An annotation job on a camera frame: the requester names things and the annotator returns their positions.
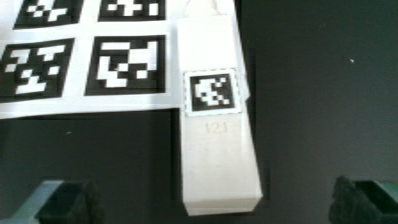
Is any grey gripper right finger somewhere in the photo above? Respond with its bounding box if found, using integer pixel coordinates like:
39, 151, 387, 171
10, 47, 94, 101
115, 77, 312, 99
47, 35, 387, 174
328, 176, 398, 224

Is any marker sheet black white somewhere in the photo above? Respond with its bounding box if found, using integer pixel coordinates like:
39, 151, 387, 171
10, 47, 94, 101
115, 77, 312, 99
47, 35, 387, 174
0, 0, 186, 119

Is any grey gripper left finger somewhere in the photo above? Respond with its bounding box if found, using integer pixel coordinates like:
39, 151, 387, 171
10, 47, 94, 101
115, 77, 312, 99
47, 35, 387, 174
7, 180, 101, 224

